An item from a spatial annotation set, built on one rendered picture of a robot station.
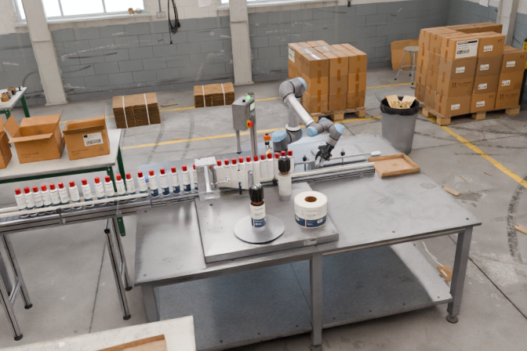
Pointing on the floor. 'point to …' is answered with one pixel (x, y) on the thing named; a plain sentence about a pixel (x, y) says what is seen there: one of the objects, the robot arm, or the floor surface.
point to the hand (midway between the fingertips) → (316, 165)
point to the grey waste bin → (399, 131)
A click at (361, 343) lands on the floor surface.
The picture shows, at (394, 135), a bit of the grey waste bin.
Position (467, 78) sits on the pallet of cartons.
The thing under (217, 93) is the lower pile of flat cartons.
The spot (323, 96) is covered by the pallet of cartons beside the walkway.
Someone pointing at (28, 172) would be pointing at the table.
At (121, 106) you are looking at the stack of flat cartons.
